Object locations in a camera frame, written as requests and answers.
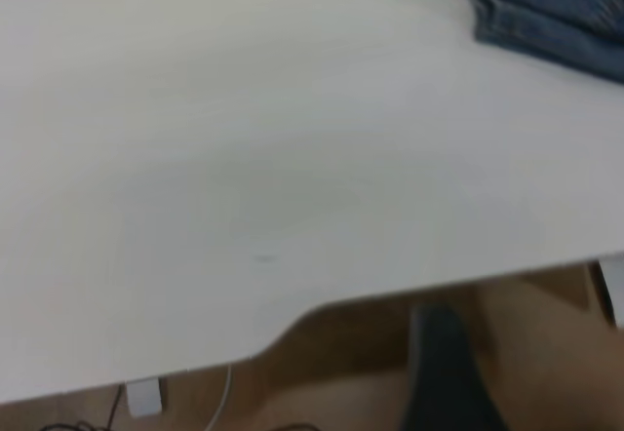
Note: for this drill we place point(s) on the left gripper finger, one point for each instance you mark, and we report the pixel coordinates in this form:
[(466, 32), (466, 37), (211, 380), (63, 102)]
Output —
[(448, 382)]

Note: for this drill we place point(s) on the blue denim shorts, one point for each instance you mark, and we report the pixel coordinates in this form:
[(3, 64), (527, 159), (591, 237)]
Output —
[(546, 11)]

